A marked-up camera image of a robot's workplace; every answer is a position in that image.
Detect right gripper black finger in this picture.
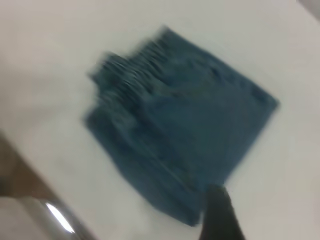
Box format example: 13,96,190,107
198,184,247,240

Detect blue denim shorts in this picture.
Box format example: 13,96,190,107
83,23,281,227

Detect shiny metal bar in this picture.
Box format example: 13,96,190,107
0,194,100,240

